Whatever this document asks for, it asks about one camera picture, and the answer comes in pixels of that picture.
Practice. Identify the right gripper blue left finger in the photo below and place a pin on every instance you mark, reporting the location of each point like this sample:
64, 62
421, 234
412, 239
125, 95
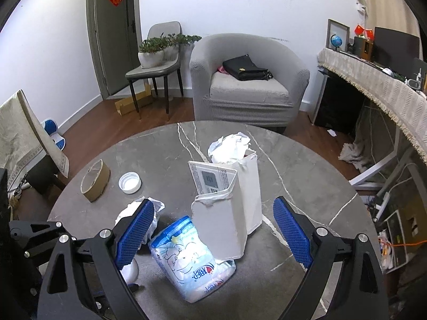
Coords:
129, 233

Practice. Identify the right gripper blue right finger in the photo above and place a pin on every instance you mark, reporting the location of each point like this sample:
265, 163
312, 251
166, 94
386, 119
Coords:
296, 229

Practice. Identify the round white plastic container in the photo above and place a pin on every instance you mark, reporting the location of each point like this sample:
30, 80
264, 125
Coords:
130, 272

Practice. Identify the blue white wipes pack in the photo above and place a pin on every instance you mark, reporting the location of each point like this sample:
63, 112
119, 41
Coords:
187, 261

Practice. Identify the tall white carton box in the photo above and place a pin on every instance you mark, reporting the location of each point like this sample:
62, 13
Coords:
227, 208

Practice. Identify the brown cardboard tape roll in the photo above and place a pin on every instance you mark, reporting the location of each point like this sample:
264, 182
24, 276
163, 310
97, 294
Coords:
95, 180

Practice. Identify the crumpled white plastic wrapper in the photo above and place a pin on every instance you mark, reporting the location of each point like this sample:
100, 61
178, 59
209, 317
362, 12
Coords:
144, 225

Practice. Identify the white plastic lid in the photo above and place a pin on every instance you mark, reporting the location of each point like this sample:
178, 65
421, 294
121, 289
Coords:
130, 182

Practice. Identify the round grey marble table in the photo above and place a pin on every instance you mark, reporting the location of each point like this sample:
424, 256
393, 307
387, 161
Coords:
267, 275

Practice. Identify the crumpled white paper ball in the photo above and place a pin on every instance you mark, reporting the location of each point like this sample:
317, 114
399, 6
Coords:
229, 149

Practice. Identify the beige patterned tablecloth left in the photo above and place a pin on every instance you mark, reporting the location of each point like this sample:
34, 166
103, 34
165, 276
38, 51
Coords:
24, 141

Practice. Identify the blue white floor device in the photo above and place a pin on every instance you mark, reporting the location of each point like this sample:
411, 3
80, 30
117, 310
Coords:
51, 128

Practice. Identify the grey armchair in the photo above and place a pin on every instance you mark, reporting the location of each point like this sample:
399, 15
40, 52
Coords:
218, 96

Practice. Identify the black handbag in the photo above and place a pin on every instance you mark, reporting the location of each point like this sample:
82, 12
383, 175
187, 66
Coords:
243, 69

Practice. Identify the small blue globe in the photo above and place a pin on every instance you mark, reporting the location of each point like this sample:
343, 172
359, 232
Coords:
335, 41

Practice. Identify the potted green plant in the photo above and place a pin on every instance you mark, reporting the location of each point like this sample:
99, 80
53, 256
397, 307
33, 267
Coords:
156, 50

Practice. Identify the framed picture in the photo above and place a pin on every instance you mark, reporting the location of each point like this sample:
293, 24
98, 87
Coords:
343, 31

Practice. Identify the black computer monitor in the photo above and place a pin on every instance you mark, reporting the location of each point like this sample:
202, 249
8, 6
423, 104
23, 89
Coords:
395, 50

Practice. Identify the grey dining chair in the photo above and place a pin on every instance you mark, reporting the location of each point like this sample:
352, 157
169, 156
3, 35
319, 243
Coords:
163, 71

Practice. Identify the grey door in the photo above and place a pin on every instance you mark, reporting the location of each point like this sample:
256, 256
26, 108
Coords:
112, 33

